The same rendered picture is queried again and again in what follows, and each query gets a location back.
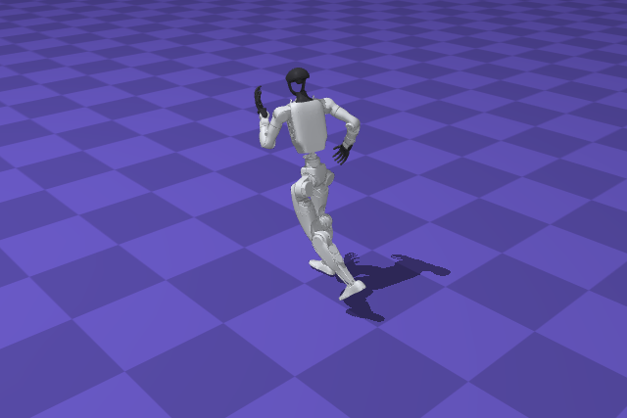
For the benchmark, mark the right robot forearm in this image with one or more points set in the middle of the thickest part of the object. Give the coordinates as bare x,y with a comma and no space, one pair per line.
350,138

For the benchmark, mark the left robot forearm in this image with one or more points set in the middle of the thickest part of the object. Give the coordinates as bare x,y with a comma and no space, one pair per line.
264,124

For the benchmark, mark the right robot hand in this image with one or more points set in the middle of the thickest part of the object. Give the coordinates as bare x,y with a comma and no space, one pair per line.
345,152

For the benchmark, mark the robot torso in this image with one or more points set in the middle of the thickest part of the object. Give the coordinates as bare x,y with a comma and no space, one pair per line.
307,128

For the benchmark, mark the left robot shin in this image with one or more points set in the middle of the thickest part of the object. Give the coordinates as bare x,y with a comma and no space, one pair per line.
331,256

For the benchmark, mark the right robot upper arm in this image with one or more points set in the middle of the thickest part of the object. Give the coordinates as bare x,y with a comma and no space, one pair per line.
352,123

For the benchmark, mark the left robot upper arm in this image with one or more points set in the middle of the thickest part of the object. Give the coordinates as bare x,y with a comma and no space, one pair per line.
279,115

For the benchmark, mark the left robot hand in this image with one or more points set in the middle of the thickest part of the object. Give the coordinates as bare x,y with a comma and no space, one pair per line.
258,102

